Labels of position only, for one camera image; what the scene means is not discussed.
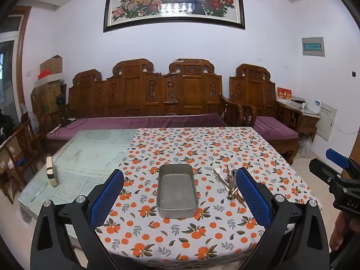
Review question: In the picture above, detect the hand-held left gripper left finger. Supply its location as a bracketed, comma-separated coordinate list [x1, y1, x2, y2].
[30, 169, 124, 270]

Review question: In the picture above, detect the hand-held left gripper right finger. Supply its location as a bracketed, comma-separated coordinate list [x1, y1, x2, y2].
[236, 167, 329, 270]

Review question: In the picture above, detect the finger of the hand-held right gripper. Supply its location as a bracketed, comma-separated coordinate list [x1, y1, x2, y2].
[325, 148, 352, 171]
[308, 158, 342, 187]

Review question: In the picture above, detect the pale wooden chopstick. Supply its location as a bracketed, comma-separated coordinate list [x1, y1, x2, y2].
[229, 188, 246, 203]

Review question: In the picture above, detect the white plastic fork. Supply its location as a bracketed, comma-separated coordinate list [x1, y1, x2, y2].
[213, 165, 230, 191]

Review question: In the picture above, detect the rectangular metal tray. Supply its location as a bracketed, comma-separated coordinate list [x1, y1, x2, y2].
[156, 163, 199, 219]

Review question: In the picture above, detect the person's right hand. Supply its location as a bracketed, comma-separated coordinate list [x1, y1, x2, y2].
[330, 211, 352, 252]

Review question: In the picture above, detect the clear plastic bag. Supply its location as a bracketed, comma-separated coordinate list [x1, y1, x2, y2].
[297, 134, 313, 158]

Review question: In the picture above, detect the wooden side table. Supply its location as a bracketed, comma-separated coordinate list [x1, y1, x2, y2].
[284, 101, 322, 136]

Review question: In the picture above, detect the white box with blue label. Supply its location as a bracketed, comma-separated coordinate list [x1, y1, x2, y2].
[306, 98, 323, 114]

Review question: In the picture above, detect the beige block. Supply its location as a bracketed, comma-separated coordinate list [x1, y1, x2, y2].
[46, 156, 58, 187]

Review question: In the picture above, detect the purple armchair cushion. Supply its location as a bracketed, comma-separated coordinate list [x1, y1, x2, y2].
[253, 116, 299, 142]

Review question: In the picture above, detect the orange-print tablecloth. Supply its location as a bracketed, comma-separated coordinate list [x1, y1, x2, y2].
[96, 126, 322, 269]

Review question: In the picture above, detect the red box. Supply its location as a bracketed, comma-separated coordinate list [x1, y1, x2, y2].
[276, 87, 293, 102]

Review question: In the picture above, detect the wooden chair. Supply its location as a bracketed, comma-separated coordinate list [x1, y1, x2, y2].
[0, 119, 40, 203]

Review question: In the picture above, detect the carved wooden armchair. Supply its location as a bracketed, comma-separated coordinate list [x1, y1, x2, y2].
[229, 63, 304, 165]

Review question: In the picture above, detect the carved wooden sofa bench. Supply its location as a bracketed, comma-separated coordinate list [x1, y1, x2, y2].
[46, 58, 244, 152]

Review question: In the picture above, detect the stack of cardboard boxes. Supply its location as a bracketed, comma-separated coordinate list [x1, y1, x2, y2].
[33, 73, 67, 116]

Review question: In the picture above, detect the brown cardboard box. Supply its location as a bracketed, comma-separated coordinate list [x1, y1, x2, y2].
[40, 55, 63, 75]

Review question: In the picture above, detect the framed peacock painting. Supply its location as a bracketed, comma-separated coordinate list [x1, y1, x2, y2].
[103, 0, 246, 33]

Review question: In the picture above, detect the white wall cabinet door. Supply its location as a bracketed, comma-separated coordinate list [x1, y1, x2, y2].
[316, 103, 338, 142]

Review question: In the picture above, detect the grey wall breaker panel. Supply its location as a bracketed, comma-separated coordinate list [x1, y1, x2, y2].
[302, 36, 326, 57]

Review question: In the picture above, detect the wooden door frame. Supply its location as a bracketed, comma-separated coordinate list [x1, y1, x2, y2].
[15, 6, 32, 102]

